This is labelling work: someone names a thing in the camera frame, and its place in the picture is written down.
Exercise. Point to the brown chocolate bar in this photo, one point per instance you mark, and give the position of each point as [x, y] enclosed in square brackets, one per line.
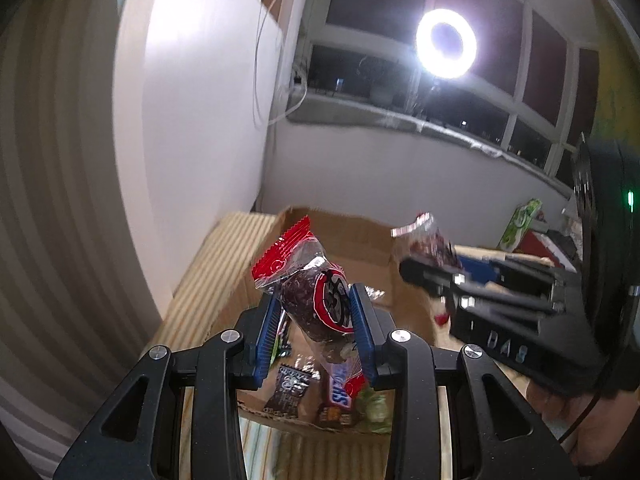
[342, 395]

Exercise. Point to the green carton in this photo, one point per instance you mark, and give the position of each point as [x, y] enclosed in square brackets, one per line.
[522, 225]

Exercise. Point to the brown cardboard box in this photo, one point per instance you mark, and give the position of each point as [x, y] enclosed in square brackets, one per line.
[350, 240]

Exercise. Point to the green triangular snack packet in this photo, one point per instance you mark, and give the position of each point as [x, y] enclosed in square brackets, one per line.
[376, 410]

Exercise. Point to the small dark snack packet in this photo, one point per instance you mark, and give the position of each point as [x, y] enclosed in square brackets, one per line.
[287, 387]

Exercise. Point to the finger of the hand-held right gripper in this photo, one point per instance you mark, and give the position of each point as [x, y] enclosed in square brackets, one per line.
[482, 267]
[435, 275]

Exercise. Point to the small green snack packet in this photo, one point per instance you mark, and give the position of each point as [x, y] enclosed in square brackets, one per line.
[276, 342]

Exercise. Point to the red box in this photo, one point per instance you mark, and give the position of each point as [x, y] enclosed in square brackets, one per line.
[542, 250]

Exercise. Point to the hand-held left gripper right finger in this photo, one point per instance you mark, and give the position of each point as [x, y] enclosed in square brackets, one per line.
[362, 330]

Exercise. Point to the grey striped curtain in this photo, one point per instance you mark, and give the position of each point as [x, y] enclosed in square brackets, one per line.
[60, 185]

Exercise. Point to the window frame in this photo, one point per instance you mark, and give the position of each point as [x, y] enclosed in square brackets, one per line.
[380, 25]

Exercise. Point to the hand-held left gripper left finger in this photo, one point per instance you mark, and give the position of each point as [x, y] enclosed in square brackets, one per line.
[267, 332]

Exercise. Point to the grey window sill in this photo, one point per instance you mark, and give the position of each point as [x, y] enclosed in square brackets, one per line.
[380, 120]

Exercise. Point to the person's right hand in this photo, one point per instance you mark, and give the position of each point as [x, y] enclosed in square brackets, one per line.
[555, 405]

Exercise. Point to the red chocolate cake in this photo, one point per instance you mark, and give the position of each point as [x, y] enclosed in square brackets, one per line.
[435, 247]
[305, 300]

